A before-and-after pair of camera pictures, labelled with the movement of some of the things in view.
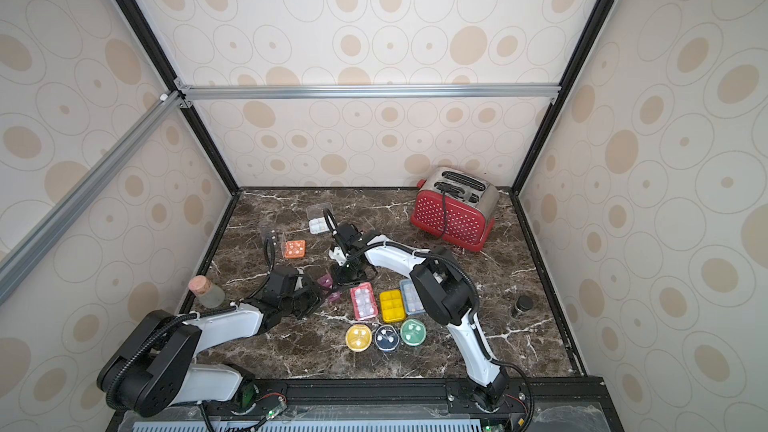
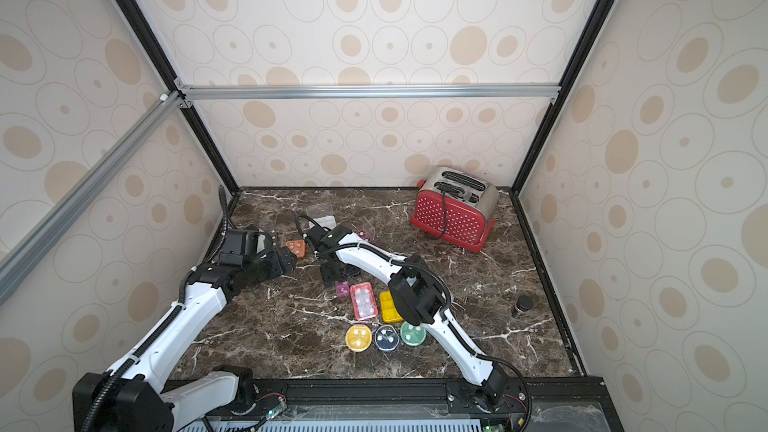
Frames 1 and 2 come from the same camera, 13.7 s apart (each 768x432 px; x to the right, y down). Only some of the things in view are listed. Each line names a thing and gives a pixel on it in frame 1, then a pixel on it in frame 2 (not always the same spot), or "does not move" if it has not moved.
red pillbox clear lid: x=364 y=302 does not move
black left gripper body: x=301 y=303 to x=270 y=265
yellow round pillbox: x=358 y=337 does not move
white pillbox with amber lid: x=392 y=306 does not move
